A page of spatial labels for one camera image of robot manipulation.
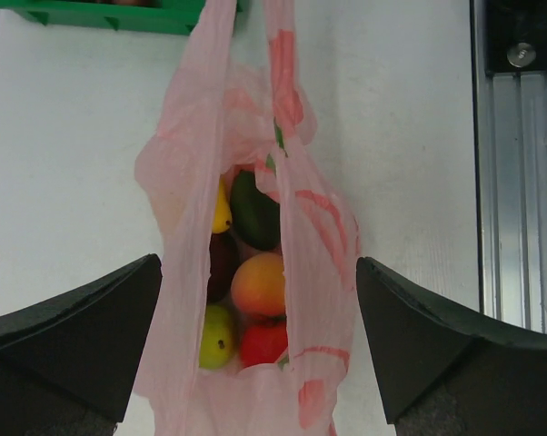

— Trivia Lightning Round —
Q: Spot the dark red fake apple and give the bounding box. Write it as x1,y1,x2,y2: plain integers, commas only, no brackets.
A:
207,233,240,303

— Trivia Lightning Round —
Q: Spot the yellow fake pear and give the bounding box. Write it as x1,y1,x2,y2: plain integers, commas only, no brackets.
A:
212,178,233,234

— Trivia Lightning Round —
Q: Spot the green fake pear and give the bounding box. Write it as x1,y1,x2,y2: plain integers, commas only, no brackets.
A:
199,304,236,370

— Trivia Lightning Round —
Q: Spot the orange fake peach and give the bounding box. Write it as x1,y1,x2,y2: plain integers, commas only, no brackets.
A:
231,253,285,317

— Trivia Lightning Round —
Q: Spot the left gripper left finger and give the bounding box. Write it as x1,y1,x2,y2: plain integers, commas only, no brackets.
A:
0,254,162,435

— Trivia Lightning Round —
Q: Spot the green plastic tray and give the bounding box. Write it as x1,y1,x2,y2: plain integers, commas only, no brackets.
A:
0,0,245,36

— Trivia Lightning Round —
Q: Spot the dark green fake avocado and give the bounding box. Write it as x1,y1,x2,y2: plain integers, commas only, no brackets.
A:
230,170,281,251

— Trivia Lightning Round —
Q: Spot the pink plastic bag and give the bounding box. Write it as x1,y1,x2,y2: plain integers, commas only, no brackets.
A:
135,1,360,435

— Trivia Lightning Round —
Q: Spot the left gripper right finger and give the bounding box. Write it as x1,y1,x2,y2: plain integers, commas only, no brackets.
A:
356,257,547,435

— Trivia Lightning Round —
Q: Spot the aluminium front rail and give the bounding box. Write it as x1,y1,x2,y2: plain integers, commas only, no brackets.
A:
470,1,547,334

